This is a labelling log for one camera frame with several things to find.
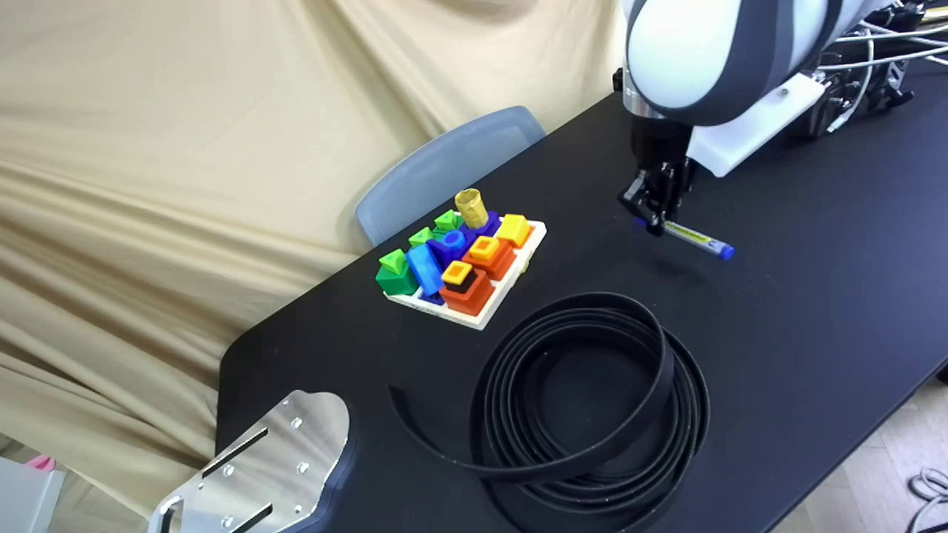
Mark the silver metal plate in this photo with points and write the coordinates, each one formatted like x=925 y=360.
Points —
x=287 y=445

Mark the orange square block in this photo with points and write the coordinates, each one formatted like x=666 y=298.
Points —
x=490 y=257

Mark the red-orange stepped block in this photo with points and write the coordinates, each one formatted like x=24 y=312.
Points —
x=463 y=288

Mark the pink object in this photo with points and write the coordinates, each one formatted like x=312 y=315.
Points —
x=39 y=460

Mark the yellow square block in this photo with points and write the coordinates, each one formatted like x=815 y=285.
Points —
x=515 y=229

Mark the grey box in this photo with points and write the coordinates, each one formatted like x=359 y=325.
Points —
x=24 y=500

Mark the green house block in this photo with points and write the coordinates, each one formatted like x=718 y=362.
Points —
x=396 y=270

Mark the beige cloth backdrop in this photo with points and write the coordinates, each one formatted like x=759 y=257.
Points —
x=150 y=196

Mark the black clamp equipment pile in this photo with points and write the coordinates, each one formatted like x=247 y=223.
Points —
x=890 y=94

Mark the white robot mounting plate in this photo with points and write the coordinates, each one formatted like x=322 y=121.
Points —
x=759 y=124

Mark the blue-grey chair back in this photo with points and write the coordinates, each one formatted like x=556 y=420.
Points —
x=447 y=165

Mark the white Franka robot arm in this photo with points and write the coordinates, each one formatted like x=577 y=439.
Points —
x=693 y=48

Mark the blue and white marker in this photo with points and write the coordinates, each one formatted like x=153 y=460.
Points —
x=698 y=238

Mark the green square block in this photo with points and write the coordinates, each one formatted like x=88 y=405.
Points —
x=447 y=223

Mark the small green block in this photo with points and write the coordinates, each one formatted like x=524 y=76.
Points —
x=418 y=238

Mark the white shape sorter board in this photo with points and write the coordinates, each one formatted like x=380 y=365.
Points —
x=515 y=285

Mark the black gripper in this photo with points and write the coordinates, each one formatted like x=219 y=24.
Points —
x=661 y=152

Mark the yellow cylinder block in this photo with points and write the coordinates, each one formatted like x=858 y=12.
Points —
x=473 y=209

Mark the blue long block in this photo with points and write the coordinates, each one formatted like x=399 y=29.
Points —
x=424 y=270

